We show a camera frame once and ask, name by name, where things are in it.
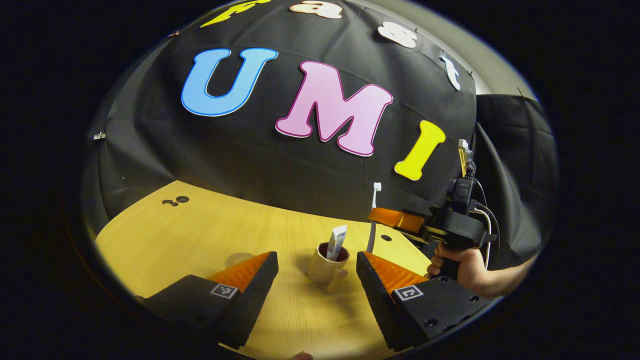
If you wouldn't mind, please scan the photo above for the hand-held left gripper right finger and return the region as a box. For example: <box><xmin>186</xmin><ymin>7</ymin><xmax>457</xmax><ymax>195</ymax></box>
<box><xmin>356</xmin><ymin>251</ymin><xmax>493</xmax><ymax>352</ymax></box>

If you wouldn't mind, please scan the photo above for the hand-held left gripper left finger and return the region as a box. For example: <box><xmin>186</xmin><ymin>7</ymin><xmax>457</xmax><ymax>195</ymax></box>
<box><xmin>136</xmin><ymin>251</ymin><xmax>280</xmax><ymax>350</ymax></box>

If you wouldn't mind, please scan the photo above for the white toothbrush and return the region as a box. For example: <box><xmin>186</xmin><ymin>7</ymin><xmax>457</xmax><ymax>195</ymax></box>
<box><xmin>366</xmin><ymin>182</ymin><xmax>382</xmax><ymax>253</ymax></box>

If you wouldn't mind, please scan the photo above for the round cork coaster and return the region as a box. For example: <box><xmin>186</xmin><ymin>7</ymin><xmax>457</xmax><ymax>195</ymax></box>
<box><xmin>225</xmin><ymin>252</ymin><xmax>256</xmax><ymax>269</ymax></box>

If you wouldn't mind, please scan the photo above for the beige cup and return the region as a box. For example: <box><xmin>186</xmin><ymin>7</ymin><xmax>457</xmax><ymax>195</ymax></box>
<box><xmin>306</xmin><ymin>242</ymin><xmax>351</xmax><ymax>293</ymax></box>

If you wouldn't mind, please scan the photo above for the white toothpaste tube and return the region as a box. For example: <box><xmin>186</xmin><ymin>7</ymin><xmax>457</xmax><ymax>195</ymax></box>
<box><xmin>326</xmin><ymin>225</ymin><xmax>348</xmax><ymax>262</ymax></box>

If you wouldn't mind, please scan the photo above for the wooden desktop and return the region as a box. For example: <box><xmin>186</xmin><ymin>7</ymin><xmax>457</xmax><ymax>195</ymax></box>
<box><xmin>95</xmin><ymin>180</ymin><xmax>436</xmax><ymax>360</ymax></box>

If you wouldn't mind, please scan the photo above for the black backdrop cloth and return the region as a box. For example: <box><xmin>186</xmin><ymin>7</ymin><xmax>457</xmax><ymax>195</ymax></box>
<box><xmin>82</xmin><ymin>0</ymin><xmax>558</xmax><ymax>271</ymax></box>

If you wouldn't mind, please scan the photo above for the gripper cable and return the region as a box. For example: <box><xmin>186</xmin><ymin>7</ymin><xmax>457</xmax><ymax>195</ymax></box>
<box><xmin>472</xmin><ymin>192</ymin><xmax>501</xmax><ymax>271</ymax></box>

